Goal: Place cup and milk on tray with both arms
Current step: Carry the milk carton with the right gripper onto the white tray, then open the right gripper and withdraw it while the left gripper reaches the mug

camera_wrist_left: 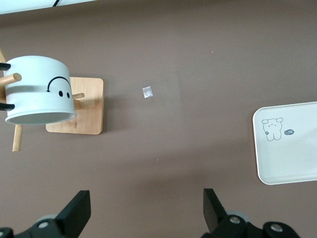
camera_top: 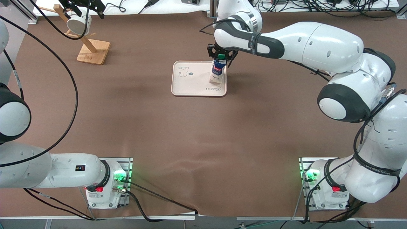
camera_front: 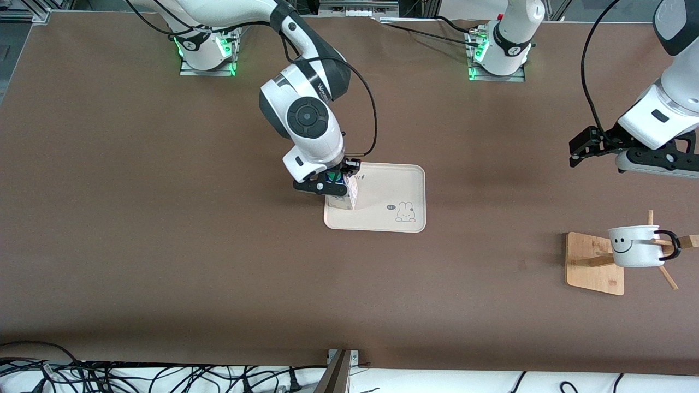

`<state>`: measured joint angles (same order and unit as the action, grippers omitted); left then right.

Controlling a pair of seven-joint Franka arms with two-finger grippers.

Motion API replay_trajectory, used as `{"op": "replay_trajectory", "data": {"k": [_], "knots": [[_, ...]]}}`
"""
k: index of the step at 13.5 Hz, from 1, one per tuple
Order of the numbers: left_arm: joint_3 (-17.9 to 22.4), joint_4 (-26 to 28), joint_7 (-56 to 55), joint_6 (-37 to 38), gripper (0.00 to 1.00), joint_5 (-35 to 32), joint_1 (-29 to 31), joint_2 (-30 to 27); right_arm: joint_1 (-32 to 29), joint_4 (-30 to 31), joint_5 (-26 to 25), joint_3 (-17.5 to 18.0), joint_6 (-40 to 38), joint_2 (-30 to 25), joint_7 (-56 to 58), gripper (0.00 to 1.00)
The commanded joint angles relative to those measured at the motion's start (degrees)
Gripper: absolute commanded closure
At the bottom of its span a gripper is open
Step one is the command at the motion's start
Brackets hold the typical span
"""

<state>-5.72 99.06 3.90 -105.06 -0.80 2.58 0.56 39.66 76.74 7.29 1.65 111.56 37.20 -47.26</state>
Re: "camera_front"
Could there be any aluminium frame rail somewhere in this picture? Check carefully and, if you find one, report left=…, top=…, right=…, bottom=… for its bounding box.
left=0, top=8, right=51, bottom=25

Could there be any short black base cable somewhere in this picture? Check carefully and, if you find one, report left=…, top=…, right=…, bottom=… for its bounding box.
left=434, top=15, right=484, bottom=36

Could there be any metal connector rail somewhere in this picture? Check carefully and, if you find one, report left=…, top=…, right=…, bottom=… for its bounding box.
left=318, top=0, right=399, bottom=17

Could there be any wooden mug stand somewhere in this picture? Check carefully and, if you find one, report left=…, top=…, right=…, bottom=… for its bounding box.
left=565, top=210, right=699, bottom=296

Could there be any white smiley cup black handle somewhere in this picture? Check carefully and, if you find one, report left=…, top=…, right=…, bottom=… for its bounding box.
left=608, top=225, right=682, bottom=268

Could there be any aluminium profile bar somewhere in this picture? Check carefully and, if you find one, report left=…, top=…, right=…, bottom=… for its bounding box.
left=313, top=349, right=353, bottom=393

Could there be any long black base cable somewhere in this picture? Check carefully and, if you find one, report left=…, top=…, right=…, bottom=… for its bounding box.
left=377, top=19, right=484, bottom=49

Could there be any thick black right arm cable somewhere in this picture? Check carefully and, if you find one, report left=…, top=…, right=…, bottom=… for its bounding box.
left=276, top=33, right=379, bottom=159

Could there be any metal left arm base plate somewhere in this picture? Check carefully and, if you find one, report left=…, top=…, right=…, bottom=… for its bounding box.
left=465, top=30, right=526, bottom=82

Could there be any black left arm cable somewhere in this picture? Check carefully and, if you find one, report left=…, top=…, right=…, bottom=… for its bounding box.
left=580, top=0, right=623, bottom=137

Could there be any black looped floor cable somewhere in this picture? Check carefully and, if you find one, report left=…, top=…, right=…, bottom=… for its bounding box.
left=0, top=341, right=88, bottom=377

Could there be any blue white milk carton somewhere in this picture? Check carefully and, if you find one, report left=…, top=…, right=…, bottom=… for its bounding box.
left=325, top=170, right=359, bottom=211

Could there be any cream rabbit print tray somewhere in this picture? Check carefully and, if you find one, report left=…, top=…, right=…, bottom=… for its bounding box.
left=324, top=162, right=426, bottom=234

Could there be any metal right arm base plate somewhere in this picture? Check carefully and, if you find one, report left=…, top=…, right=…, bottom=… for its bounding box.
left=179, top=33, right=238, bottom=77

